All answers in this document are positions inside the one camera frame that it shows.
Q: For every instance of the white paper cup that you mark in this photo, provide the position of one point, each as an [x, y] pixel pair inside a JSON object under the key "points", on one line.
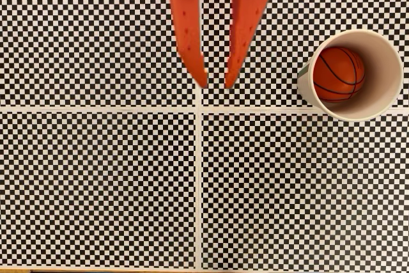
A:
{"points": [[380, 71]]}

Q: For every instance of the black white checkerboard paper sheet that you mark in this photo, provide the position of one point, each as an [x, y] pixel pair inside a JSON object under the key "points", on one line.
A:
{"points": [[96, 190], [287, 4], [80, 46], [287, 190]]}

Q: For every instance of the small orange basketball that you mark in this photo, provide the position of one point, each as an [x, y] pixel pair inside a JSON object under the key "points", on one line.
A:
{"points": [[338, 74]]}

